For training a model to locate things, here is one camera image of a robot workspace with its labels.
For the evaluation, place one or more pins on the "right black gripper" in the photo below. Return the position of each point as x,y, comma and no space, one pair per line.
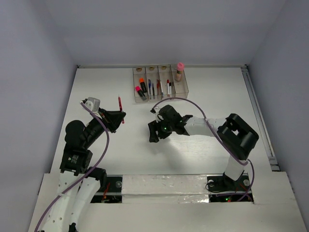
153,136

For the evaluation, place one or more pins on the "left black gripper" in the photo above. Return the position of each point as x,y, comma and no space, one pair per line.
111,119

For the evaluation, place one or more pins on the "red slim pen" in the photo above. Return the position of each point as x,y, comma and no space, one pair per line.
120,107

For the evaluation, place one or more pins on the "orange highlighter marker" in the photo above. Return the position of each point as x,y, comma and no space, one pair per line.
143,85

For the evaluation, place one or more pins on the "blue-capped whiteboard marker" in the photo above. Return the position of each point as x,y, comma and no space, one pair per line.
162,89

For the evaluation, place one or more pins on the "blue gel pen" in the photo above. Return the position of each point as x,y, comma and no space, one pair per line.
149,88

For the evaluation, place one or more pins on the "dark purple gel pen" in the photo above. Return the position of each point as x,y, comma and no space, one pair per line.
153,91

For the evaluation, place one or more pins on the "red gel pen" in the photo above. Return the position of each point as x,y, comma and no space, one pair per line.
158,86

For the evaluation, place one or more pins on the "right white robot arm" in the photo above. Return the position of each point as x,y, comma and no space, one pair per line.
232,132

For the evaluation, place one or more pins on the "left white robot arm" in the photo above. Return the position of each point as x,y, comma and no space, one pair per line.
78,181

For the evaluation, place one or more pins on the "pink highlighter marker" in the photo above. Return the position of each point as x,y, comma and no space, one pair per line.
140,93

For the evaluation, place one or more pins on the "clear four-compartment organizer tray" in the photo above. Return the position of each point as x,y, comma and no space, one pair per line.
161,72

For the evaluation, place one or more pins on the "pink-capped glue stick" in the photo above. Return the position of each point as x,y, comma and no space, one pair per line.
179,71

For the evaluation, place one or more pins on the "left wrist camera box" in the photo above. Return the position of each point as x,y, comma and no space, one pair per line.
91,104

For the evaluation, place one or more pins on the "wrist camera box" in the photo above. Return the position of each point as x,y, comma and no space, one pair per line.
91,104
155,111

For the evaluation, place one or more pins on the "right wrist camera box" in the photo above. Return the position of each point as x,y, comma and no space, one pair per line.
155,111

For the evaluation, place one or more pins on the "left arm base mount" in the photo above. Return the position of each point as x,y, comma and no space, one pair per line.
111,192

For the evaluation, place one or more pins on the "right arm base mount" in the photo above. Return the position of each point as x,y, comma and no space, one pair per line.
223,190

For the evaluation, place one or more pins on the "aluminium side rail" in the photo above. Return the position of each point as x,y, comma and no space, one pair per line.
260,121

